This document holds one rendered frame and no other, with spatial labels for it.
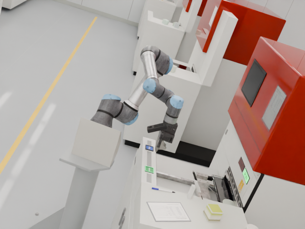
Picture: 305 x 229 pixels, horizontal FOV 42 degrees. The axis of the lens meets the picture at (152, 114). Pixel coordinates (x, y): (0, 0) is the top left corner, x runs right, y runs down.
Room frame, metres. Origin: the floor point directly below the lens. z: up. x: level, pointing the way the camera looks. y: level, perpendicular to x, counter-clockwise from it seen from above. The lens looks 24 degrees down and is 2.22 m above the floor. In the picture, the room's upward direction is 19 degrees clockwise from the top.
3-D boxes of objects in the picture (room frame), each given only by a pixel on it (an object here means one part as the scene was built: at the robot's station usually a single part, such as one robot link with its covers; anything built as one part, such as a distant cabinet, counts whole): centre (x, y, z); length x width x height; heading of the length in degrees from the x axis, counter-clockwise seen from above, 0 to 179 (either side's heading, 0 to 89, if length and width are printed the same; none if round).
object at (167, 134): (2.05, -0.11, 1.25); 0.09 x 0.08 x 0.12; 98
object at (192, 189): (1.90, -0.37, 1.03); 0.06 x 0.04 x 0.13; 98
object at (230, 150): (2.38, -0.64, 1.02); 0.81 x 0.03 x 0.40; 8
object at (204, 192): (2.15, -0.47, 0.87); 0.36 x 0.08 x 0.03; 8
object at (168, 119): (2.05, -0.10, 1.33); 0.08 x 0.08 x 0.05
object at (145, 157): (2.17, -0.07, 0.89); 0.55 x 0.09 x 0.14; 8
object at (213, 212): (1.79, -0.49, 1.00); 0.07 x 0.07 x 0.07; 25
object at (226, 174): (2.20, -0.65, 0.89); 0.44 x 0.02 x 0.10; 8
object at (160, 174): (2.27, -0.37, 0.84); 0.50 x 0.02 x 0.03; 98
